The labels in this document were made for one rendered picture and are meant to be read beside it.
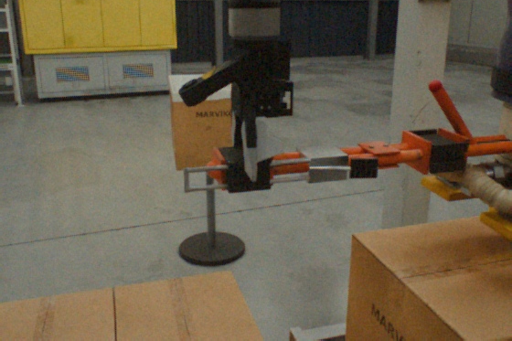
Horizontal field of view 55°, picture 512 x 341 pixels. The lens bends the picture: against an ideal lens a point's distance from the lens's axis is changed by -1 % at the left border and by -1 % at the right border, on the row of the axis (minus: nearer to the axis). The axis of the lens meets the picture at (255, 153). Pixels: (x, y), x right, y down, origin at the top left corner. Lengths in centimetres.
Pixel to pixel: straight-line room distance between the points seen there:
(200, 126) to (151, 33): 557
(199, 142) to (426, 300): 177
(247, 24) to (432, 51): 139
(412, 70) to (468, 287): 118
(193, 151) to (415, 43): 119
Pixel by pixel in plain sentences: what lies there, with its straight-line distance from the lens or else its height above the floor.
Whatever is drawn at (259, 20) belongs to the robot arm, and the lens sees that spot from 73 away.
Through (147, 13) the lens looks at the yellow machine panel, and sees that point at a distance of 799.
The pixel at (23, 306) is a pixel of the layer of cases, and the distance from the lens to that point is 176.
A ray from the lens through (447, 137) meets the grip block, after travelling 97.
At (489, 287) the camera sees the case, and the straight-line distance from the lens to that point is 103.
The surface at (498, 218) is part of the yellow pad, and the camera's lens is 98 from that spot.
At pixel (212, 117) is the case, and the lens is 250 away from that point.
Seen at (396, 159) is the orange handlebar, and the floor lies 119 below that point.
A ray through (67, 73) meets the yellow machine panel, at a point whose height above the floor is 42.
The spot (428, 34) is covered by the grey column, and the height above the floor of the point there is 133.
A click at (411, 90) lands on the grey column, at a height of 111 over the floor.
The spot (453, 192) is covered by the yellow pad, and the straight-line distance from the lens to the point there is 107.
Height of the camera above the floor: 144
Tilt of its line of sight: 17 degrees down
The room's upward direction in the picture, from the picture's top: straight up
